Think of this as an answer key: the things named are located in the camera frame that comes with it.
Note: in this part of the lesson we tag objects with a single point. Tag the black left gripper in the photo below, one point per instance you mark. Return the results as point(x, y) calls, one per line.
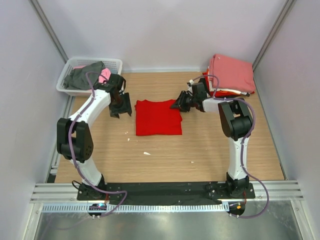
point(115, 112)

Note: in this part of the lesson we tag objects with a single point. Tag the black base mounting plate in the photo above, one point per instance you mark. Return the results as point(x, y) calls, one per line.
point(178, 193)

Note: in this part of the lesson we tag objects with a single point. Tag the corner aluminium post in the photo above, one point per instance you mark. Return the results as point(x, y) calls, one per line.
point(283, 14)
point(49, 29)

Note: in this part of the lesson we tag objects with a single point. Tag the red t shirt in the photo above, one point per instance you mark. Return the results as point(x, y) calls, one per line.
point(157, 118)

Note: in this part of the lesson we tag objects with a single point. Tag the right corner aluminium post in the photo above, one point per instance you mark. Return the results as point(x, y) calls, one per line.
point(283, 14)

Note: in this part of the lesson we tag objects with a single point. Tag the folded white t shirt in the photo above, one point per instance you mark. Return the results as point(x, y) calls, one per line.
point(210, 79)

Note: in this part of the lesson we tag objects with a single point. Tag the white slotted cable duct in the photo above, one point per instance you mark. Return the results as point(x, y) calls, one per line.
point(101, 208)

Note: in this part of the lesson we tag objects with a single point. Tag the left corner aluminium post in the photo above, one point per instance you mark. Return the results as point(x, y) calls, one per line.
point(49, 29)

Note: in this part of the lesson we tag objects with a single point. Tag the aluminium frame rail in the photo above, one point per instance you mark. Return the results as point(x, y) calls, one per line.
point(278, 190)

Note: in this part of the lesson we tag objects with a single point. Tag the pink t shirt in basket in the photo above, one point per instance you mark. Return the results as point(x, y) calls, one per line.
point(104, 73)

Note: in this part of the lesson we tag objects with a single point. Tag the white plastic laundry basket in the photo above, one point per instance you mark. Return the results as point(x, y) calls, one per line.
point(115, 66)

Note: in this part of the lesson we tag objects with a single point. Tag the folded salmon pink t shirt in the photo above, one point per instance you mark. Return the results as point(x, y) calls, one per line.
point(233, 74)

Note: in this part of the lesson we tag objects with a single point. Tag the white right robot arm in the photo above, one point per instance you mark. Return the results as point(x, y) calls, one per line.
point(237, 123)

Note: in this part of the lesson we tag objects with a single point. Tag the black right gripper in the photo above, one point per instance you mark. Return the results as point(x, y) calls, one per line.
point(180, 103)

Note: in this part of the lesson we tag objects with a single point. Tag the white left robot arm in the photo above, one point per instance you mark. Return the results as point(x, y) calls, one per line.
point(74, 140)

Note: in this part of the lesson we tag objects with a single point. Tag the grey t shirt in basket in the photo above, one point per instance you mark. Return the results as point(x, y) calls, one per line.
point(76, 80)

